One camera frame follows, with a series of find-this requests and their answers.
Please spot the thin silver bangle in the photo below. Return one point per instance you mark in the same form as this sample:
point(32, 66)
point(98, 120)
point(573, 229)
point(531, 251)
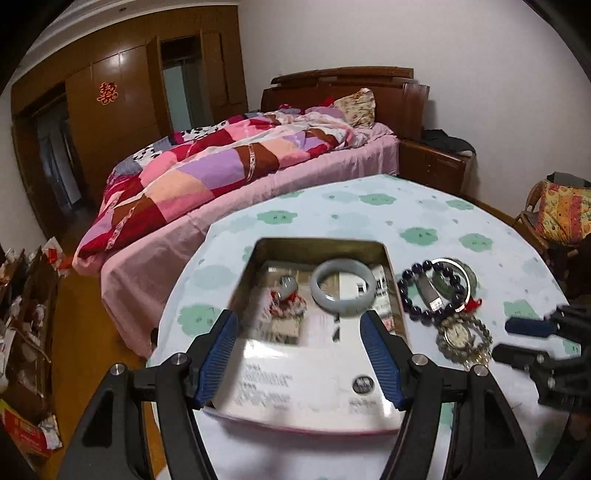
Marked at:
point(455, 261)

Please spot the floral pillow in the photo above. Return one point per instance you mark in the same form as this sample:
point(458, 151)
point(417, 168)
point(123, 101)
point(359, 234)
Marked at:
point(355, 106)

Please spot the small silver brown pendant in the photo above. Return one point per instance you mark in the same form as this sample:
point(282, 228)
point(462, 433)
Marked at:
point(429, 293)

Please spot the wooden nightstand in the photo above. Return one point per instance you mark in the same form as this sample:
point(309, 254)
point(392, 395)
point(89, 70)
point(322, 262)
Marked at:
point(429, 161)

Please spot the cardboard boxes with clutter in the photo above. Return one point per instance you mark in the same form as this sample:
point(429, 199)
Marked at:
point(27, 314)

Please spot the wooden wardrobe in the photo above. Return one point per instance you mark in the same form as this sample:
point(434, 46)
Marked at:
point(120, 134)

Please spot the dark clothes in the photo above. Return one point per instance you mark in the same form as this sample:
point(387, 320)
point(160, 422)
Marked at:
point(445, 141)

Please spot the bed with pink sheet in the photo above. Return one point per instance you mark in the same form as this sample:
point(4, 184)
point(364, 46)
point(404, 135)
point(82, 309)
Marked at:
point(323, 166)

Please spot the pale jade bangle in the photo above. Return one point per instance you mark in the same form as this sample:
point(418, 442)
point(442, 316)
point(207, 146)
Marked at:
point(318, 295)

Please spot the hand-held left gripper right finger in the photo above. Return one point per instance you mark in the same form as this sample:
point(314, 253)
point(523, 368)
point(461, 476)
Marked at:
point(381, 360)

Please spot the patchwork quilt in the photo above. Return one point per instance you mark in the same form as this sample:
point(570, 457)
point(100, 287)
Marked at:
point(194, 184)

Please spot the red cardboard box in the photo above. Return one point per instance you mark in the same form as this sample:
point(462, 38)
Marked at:
point(23, 429)

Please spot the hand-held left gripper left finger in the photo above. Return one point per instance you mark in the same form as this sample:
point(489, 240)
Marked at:
point(217, 360)

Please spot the rattan chair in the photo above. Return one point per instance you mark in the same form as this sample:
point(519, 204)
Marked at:
point(531, 217)

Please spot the metal tin box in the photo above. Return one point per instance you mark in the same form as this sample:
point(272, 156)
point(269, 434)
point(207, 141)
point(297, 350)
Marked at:
point(295, 364)

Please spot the pale green patterned tablecloth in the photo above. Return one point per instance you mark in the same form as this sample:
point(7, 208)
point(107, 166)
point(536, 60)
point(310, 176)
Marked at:
point(369, 217)

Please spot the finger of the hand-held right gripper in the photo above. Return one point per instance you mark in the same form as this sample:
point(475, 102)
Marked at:
point(528, 327)
point(512, 355)

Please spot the red paper decoration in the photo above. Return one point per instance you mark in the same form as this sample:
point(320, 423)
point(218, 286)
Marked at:
point(106, 93)

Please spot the wooden headboard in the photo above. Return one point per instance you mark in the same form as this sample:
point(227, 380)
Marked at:
point(295, 94)

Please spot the orange patterned cushion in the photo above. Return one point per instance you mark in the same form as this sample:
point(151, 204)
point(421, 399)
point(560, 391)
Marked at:
point(563, 212)

